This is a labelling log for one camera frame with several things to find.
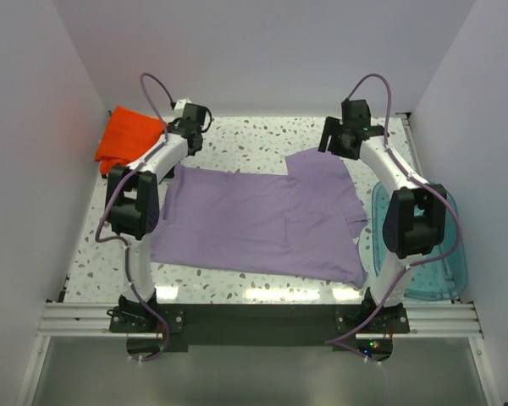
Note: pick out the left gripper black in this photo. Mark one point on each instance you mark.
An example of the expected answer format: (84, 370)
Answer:
(173, 124)

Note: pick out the teal plastic basket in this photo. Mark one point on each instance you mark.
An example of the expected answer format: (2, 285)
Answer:
(436, 281)

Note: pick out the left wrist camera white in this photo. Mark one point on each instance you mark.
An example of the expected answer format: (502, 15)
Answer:
(179, 105)

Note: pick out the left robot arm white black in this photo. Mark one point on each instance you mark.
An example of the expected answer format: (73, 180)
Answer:
(132, 210)

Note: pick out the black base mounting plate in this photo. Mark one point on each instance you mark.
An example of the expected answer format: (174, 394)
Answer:
(177, 327)

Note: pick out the lilac polo shirt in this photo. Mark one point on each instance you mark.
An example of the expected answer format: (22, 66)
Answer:
(301, 224)

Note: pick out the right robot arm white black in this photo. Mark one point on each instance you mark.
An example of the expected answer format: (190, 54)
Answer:
(415, 219)

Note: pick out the folded orange t shirt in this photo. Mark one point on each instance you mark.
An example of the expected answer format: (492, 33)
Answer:
(127, 136)

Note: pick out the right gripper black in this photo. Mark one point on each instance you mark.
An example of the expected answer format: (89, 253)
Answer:
(332, 127)

